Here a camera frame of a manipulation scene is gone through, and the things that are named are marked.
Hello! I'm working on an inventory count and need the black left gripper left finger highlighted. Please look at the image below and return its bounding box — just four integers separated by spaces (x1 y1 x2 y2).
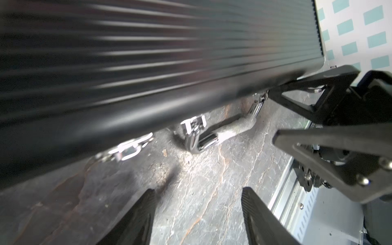
98 189 157 245

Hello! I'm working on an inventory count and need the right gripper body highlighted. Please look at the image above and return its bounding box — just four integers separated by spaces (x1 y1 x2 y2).
324 70 392 126

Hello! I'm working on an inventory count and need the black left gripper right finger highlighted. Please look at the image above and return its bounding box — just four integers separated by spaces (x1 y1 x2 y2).
241 187 299 245

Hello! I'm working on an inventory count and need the black poker case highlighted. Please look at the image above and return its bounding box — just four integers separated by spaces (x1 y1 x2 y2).
1 1 325 189

